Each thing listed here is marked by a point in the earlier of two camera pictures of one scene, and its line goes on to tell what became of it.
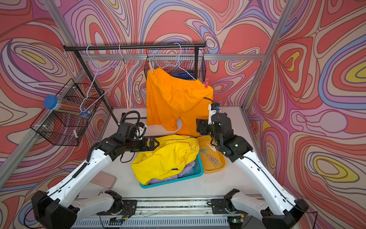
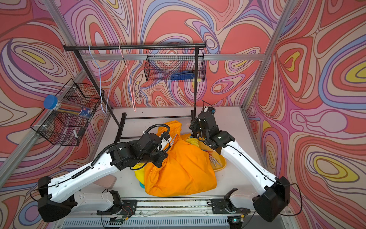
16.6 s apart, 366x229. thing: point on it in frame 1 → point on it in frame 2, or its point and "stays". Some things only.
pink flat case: x=104 y=180 stays
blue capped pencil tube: x=51 y=102 stays
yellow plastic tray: x=212 y=157 stays
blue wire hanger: x=177 y=64 → x=172 y=142
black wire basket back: x=181 y=60 stays
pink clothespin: x=214 y=161 stays
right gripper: x=202 y=125 stays
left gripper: x=146 y=147 → x=163 y=155
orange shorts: x=170 y=97 → x=187 y=171
